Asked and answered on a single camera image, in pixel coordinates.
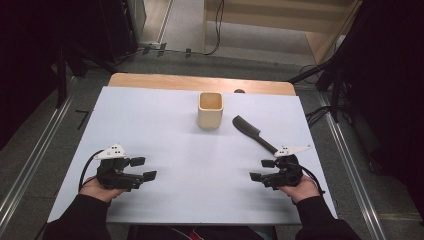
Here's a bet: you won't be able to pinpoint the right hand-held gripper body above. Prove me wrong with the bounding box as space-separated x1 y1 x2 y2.
261 144 313 190

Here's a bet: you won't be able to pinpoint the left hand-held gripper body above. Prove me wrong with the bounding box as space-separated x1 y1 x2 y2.
94 143 145 191

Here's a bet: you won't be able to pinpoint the black comb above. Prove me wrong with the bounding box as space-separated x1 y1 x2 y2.
232 115 280 155

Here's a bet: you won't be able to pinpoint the beige square cup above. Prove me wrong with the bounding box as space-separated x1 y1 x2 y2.
197 91 224 130

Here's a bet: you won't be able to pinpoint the person's left hand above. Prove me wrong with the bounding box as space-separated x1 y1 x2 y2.
79 176 130 203

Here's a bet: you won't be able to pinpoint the person's right hand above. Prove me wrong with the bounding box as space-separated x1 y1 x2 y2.
278 175 321 204

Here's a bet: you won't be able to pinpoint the white board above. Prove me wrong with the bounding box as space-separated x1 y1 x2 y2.
47 85 339 225

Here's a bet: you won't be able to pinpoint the person's lap dark clothing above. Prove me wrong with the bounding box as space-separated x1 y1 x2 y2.
127 225 278 240

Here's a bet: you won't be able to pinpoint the wooden table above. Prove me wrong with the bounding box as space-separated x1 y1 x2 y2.
108 72 297 97

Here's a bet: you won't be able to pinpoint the black stand legs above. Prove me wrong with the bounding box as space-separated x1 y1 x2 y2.
288 49 349 124
53 41 119 108

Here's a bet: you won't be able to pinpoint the power strip with plugs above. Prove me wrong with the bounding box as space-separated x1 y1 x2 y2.
141 41 194 59

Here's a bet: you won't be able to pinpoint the light wooden shelf unit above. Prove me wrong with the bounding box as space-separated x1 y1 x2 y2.
202 0 364 66

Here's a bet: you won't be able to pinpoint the black cabinet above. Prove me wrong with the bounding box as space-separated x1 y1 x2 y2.
98 0 140 64

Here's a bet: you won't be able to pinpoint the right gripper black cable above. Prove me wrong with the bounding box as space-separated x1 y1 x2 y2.
299 164 326 196

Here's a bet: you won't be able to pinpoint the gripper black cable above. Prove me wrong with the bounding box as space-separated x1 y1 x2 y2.
299 164 326 196
78 149 106 193

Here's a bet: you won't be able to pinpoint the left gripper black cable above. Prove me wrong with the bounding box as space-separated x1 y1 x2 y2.
78 149 106 193

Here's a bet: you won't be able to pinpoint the black floor cables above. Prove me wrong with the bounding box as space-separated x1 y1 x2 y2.
303 105 334 129

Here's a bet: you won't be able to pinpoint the metal floor rail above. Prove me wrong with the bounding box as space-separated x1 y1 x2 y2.
0 77 78 231
318 93 388 240

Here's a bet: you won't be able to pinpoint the hanging black cable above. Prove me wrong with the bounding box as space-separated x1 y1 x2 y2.
203 0 225 56

